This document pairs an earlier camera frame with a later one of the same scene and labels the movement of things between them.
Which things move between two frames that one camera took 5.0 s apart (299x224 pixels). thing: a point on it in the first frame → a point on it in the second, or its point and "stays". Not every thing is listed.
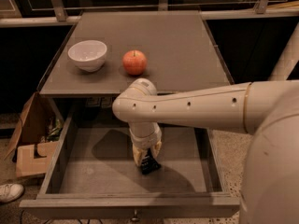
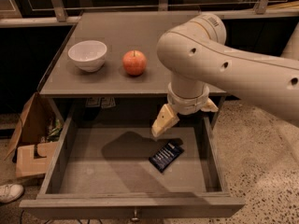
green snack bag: [54, 134] stays
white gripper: [146, 141] → [189, 105]
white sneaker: [10, 191] stays
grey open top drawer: [94, 175] stays
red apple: [134, 62] stays
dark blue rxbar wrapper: [149, 164] → [164, 157]
